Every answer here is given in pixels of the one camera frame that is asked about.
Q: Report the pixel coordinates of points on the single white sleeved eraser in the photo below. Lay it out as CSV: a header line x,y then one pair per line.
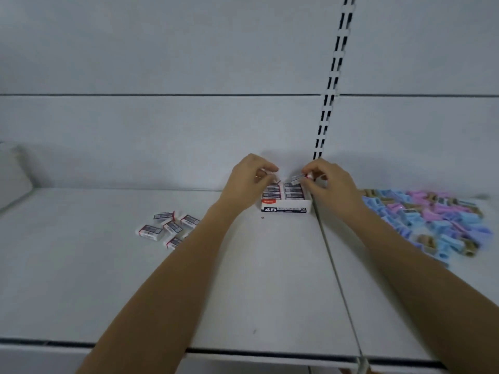
x,y
297,179

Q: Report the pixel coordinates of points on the person's right forearm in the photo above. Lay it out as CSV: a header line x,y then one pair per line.
x,y
421,284

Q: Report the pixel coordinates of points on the person's left forearm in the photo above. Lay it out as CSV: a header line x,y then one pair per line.
x,y
171,284

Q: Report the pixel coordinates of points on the white cardboard eraser box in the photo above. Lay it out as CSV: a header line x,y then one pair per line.
x,y
284,208

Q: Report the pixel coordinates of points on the person's left hand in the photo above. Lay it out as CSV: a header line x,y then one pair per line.
x,y
243,186

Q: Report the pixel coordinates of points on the person's right hand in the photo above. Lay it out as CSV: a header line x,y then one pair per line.
x,y
337,190

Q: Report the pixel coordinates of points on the pile of pastel pencil sharpeners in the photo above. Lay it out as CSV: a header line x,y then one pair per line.
x,y
432,220

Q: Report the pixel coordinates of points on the person's right thumb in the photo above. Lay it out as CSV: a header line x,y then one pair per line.
x,y
312,185

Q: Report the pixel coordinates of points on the person's left fingers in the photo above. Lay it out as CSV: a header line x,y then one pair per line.
x,y
265,165

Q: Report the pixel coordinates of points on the slotted white shelf upright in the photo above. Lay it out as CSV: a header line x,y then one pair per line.
x,y
334,73

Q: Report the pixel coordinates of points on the rows of boxed erasers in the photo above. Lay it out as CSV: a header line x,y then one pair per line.
x,y
282,191

